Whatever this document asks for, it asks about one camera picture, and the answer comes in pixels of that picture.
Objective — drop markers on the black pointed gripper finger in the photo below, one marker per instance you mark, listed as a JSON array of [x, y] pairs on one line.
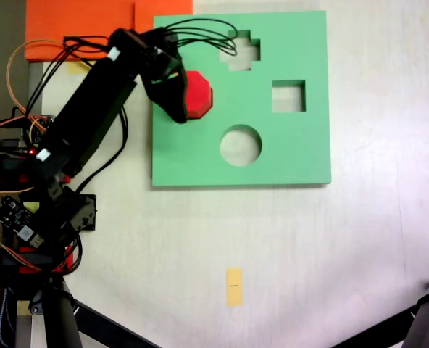
[[171, 98]]

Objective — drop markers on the red octagonal pillar block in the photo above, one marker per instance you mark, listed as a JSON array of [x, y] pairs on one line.
[[200, 94]]

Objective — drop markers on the large orange foam block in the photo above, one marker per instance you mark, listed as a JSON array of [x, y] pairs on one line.
[[55, 21]]

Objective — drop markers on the green shape sorting board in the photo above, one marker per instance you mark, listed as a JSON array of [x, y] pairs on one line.
[[185, 156]]

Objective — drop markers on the yellow masking tape piece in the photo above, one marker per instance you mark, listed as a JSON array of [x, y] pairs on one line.
[[75, 69]]

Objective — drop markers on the circuit board with green terminal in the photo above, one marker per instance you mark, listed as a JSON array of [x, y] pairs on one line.
[[40, 125]]

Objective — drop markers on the red base clamp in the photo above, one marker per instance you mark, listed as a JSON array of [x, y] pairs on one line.
[[69, 259]]

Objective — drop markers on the black circuit board with inductor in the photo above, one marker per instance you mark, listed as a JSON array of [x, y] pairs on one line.
[[15, 217]]

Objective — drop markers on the yellow tape marker strip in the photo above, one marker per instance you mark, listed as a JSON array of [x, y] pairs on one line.
[[234, 288]]

